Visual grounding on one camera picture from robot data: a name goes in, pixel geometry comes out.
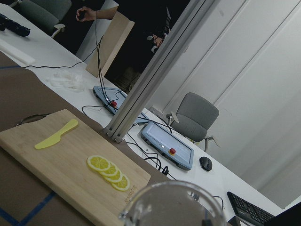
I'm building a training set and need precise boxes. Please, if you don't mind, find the person's hand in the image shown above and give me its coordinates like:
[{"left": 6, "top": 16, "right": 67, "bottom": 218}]
[{"left": 76, "top": 7, "right": 97, "bottom": 22}]

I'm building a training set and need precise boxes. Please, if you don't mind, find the clear glass shaker cup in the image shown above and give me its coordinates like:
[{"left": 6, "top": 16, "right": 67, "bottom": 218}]
[{"left": 119, "top": 180, "right": 227, "bottom": 226}]

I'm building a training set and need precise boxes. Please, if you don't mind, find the leaning wooden board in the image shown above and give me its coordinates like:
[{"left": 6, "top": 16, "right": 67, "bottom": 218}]
[{"left": 86, "top": 12, "right": 135, "bottom": 77}]

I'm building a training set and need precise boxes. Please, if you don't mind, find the grey office chair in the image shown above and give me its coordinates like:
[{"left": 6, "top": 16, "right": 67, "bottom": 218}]
[
  {"left": 166, "top": 92, "right": 219, "bottom": 152},
  {"left": 11, "top": 0, "right": 71, "bottom": 35}
]

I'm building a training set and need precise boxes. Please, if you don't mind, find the crumpled clear plastic wrap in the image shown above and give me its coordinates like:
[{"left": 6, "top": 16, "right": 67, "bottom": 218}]
[{"left": 46, "top": 70, "right": 85, "bottom": 92}]

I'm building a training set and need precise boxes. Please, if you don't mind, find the black tool on desk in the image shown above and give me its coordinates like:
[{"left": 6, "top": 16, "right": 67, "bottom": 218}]
[{"left": 0, "top": 14, "right": 30, "bottom": 37}]

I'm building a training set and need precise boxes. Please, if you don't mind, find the white foam strip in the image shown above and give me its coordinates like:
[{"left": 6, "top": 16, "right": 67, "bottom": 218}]
[{"left": 0, "top": 39, "right": 36, "bottom": 65}]

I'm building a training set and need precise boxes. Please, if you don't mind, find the yellow plastic knife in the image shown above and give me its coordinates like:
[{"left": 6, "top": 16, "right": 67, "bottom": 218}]
[{"left": 34, "top": 119, "right": 79, "bottom": 150}]

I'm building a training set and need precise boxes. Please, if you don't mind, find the bamboo cutting board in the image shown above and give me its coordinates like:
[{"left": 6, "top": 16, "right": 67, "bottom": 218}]
[{"left": 0, "top": 109, "right": 150, "bottom": 226}]

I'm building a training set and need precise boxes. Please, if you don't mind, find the lemon slice front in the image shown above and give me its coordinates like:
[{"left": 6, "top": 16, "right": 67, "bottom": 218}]
[{"left": 87, "top": 155, "right": 111, "bottom": 172}]

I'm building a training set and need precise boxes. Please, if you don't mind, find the lemon slice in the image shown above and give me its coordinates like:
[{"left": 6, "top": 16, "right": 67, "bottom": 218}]
[
  {"left": 87, "top": 155, "right": 111, "bottom": 172},
  {"left": 103, "top": 170, "right": 123, "bottom": 183},
  {"left": 98, "top": 162, "right": 119, "bottom": 177},
  {"left": 111, "top": 175, "right": 130, "bottom": 191}
]

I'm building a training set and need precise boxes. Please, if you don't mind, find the blue grey laptop case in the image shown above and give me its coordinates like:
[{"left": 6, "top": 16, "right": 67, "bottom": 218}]
[{"left": 140, "top": 122, "right": 194, "bottom": 170}]

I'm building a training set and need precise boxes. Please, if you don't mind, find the lemon slice back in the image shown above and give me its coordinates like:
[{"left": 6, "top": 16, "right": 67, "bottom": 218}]
[{"left": 111, "top": 175, "right": 130, "bottom": 191}]

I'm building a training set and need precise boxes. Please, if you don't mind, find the black computer mouse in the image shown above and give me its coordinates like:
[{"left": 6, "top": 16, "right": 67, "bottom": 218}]
[{"left": 199, "top": 156, "right": 212, "bottom": 171}]

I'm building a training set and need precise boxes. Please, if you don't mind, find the black keyboard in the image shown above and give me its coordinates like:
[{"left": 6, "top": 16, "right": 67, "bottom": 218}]
[{"left": 227, "top": 191, "right": 274, "bottom": 226}]

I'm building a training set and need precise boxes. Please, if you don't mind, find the aluminium frame post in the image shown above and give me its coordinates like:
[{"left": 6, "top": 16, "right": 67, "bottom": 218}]
[{"left": 103, "top": 0, "right": 217, "bottom": 143}]

